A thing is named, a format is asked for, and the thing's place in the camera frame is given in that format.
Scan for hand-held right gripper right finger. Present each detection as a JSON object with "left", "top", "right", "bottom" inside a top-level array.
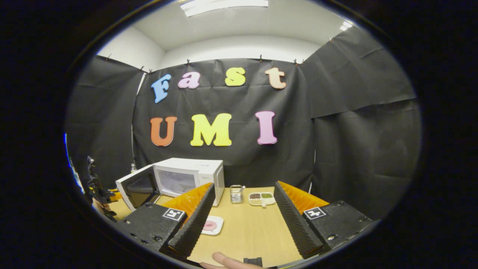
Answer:
[{"left": 274, "top": 181, "right": 374, "bottom": 259}]

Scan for clear glass jar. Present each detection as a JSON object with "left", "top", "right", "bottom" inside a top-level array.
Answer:
[{"left": 230, "top": 185, "right": 244, "bottom": 204}]

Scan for large ceiling light panel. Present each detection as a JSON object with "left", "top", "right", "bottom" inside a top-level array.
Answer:
[{"left": 179, "top": 0, "right": 269, "bottom": 17}]

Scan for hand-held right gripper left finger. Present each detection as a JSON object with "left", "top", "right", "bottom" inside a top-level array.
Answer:
[{"left": 114, "top": 182, "right": 216, "bottom": 260}]

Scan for white microwave oven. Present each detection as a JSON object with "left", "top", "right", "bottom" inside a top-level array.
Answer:
[{"left": 115, "top": 158, "right": 225, "bottom": 212}]

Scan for white divided condiment tray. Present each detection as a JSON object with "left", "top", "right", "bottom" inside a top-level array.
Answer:
[{"left": 248, "top": 192, "right": 276, "bottom": 208}]

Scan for black backdrop cloth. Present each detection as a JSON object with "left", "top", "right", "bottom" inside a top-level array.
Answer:
[{"left": 64, "top": 26, "right": 422, "bottom": 221}]

